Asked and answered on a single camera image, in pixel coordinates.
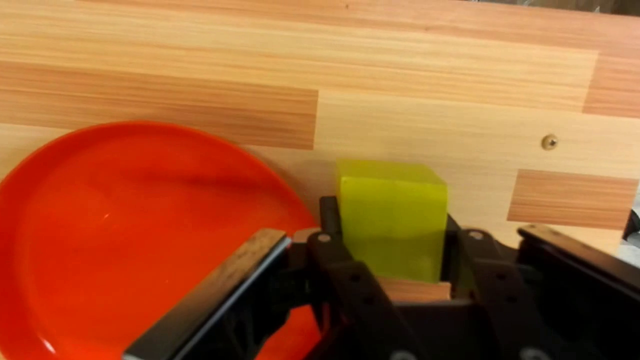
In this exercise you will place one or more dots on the orange round plate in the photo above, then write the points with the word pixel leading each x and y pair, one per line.
pixel 121 247

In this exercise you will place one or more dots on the yellow block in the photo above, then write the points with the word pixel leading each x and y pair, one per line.
pixel 392 221

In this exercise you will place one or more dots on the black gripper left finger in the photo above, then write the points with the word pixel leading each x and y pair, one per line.
pixel 347 292

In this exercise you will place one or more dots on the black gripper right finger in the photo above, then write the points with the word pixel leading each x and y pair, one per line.
pixel 492 292

